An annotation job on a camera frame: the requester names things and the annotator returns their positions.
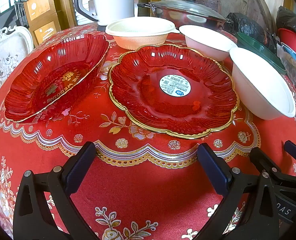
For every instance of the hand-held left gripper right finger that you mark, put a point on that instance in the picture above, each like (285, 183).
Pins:
(212, 170)

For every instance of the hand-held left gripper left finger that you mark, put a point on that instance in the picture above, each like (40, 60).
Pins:
(80, 165)

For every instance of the white round plate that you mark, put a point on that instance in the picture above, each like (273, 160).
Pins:
(252, 97)

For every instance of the red oval glass plate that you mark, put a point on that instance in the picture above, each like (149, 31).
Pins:
(50, 80)

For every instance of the red flower-shaped plate gold rim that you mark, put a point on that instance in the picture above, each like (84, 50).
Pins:
(150, 100)

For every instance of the dark green plastic plate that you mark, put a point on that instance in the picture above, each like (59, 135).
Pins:
(257, 50)

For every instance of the white disposable bowl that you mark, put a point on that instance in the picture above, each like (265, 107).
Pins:
(205, 47)

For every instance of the red floral printed tablecloth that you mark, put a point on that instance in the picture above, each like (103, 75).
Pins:
(148, 180)

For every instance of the clear plastic bag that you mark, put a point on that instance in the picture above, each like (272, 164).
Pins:
(292, 72)

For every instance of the red plastic basin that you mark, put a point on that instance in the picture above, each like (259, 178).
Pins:
(292, 40)

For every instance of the white ornate floral chair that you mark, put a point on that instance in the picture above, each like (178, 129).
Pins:
(10, 55)

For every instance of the black plastic bag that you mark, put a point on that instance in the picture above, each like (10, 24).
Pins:
(287, 17)
(247, 25)

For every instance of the cream patterned plastic bowl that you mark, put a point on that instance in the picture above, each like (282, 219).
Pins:
(138, 40)

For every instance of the steel pot with lid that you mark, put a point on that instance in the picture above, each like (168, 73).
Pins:
(187, 7)

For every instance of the white electric kettle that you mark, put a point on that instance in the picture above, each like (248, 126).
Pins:
(113, 0)

